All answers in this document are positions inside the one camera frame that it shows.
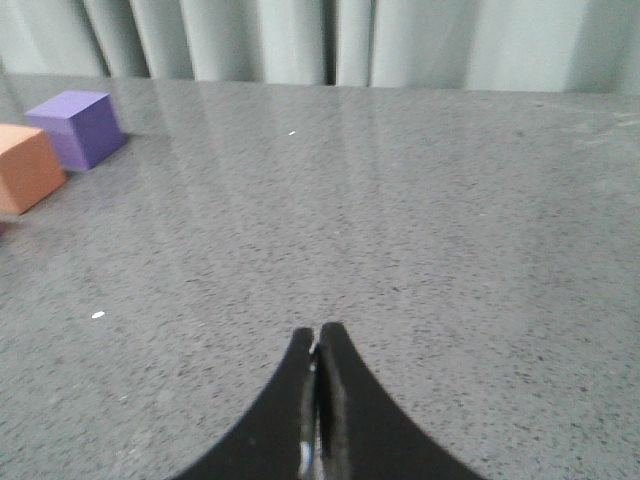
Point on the orange foam cube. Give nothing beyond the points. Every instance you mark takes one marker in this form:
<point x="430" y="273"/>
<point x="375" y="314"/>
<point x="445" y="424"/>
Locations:
<point x="30" y="169"/>

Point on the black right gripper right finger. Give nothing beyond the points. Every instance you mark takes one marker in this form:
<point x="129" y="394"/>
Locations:
<point x="364" y="433"/>

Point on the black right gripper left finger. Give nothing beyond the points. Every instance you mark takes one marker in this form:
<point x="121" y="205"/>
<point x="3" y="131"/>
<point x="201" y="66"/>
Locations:
<point x="275" y="438"/>

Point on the purple foam cube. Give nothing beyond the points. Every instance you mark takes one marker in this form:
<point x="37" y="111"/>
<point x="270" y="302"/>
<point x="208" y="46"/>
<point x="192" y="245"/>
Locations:
<point x="81" y="126"/>

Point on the pale green curtain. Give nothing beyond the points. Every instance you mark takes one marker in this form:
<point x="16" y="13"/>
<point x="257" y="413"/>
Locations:
<point x="545" y="46"/>

